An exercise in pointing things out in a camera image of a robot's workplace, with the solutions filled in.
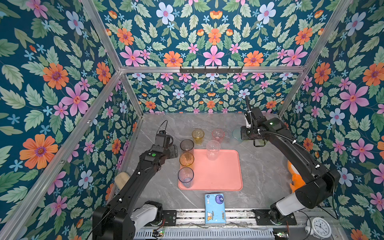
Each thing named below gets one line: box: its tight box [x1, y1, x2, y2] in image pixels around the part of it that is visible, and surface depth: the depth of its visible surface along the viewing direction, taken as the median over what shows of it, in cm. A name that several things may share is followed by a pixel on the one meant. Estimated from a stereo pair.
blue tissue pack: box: [205, 193, 227, 226], surface depth 74 cm
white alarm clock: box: [305, 215, 332, 239], surface depth 69 cm
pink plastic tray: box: [178, 149, 243, 191], surface depth 92 cm
